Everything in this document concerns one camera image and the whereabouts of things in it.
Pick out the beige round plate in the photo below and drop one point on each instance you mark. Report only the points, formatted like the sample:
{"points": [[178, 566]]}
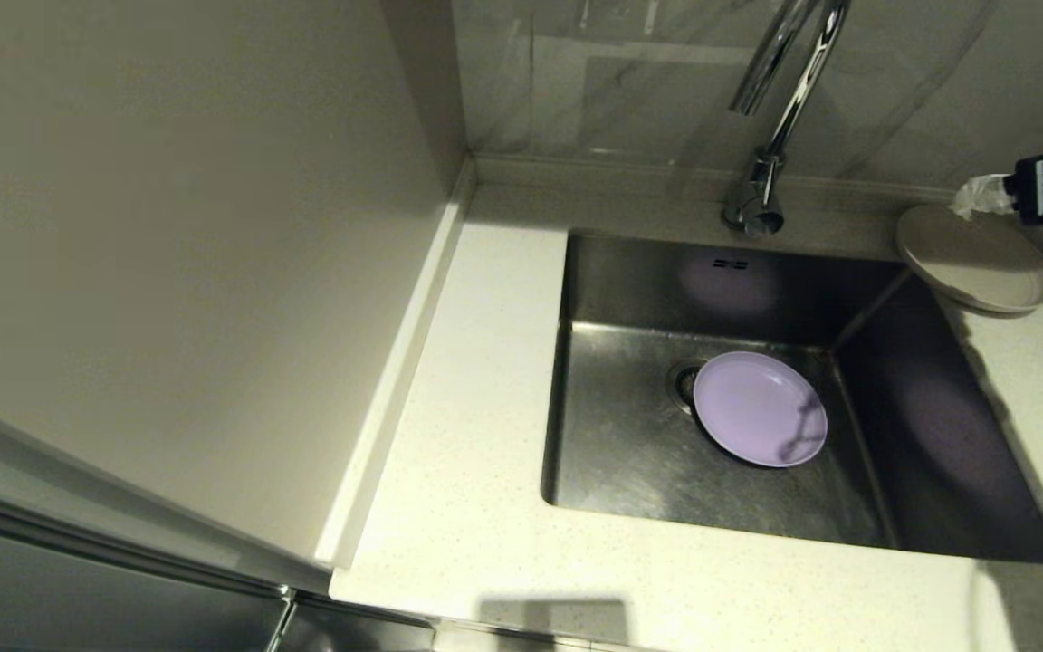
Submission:
{"points": [[974, 263]]}

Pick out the chrome kitchen faucet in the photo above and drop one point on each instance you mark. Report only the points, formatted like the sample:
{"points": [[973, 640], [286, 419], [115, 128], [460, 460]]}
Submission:
{"points": [[752, 195]]}

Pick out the purple round plate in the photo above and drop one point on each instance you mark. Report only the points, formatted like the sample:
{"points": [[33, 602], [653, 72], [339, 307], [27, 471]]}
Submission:
{"points": [[757, 407]]}

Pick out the stainless steel sink basin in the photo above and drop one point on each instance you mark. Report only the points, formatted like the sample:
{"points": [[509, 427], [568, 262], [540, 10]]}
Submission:
{"points": [[612, 453]]}

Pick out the round metal drain strainer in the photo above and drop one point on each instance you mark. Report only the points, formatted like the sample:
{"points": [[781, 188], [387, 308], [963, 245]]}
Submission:
{"points": [[683, 385]]}

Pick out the grey under-counter cabinet front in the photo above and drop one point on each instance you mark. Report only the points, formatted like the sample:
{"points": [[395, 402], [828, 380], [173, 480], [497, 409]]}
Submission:
{"points": [[358, 634]]}

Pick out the tall beige side panel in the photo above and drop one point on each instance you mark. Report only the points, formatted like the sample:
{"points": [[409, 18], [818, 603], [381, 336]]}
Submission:
{"points": [[168, 226]]}

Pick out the grey glossy refrigerator door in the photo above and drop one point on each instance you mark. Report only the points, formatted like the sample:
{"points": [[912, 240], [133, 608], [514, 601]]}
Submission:
{"points": [[33, 466], [78, 607]]}

